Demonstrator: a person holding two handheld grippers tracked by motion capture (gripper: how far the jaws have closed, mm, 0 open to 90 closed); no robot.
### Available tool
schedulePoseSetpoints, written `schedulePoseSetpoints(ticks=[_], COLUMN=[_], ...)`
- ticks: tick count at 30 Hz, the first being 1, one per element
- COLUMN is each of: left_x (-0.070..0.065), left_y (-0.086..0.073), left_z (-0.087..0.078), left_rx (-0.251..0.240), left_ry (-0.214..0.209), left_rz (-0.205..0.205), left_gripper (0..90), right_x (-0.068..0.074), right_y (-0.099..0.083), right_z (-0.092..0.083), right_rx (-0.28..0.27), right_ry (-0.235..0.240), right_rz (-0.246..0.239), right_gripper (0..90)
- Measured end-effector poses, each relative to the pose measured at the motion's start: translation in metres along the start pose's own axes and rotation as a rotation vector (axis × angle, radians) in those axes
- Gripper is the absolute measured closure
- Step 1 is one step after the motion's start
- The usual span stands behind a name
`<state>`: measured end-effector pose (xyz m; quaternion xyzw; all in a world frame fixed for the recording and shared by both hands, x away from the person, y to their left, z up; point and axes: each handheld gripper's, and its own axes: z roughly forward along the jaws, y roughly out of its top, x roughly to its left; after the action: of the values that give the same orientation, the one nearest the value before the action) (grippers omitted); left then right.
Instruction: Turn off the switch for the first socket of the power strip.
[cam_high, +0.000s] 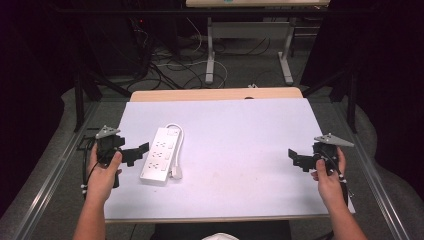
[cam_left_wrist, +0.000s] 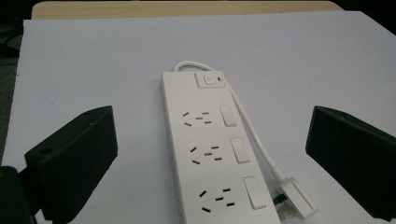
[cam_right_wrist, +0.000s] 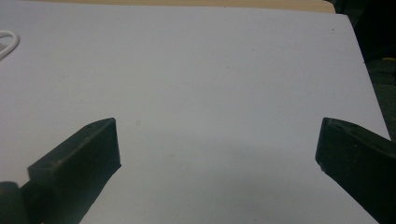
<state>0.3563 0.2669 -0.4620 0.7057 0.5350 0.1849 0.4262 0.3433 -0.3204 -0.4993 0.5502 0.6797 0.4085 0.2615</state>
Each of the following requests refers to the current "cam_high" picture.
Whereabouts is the black metal stand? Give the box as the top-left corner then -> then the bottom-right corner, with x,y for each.
72,59 -> 133,133
301,64 -> 359,134

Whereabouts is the bundle of floor cables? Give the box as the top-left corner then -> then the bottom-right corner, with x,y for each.
126,16 -> 278,92

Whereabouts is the wooden table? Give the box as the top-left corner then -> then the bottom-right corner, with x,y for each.
103,86 -> 356,224

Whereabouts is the white desk with metal legs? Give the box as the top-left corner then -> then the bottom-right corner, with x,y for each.
185,0 -> 332,86

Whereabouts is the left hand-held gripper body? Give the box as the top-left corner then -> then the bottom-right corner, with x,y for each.
95,124 -> 126,189

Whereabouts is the person's dark clothing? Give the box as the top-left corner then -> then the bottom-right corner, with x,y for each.
149,219 -> 293,240

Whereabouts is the white power strip cable with plug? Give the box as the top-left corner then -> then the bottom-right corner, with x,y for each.
164,122 -> 185,181

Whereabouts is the person's right hand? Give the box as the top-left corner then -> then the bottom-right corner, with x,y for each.
310,146 -> 348,208

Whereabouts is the dark computer tower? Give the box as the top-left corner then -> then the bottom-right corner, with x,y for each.
78,13 -> 155,78

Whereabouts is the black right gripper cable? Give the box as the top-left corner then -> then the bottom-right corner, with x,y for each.
319,150 -> 356,205

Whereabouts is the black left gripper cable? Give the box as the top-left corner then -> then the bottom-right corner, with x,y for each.
80,142 -> 102,200

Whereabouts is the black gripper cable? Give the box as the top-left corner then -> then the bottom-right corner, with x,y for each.
319,150 -> 356,205
80,142 -> 102,200

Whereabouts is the white power strip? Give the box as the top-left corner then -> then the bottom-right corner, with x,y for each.
139,126 -> 183,184

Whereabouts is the person's left hand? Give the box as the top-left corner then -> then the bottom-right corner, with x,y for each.
85,143 -> 124,205

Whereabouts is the aluminium rail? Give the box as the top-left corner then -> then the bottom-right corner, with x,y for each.
331,99 -> 412,240
11,99 -> 102,240

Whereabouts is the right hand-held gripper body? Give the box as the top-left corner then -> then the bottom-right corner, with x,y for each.
312,132 -> 355,177

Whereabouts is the white table mat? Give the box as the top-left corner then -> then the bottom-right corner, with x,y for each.
103,97 -> 356,221

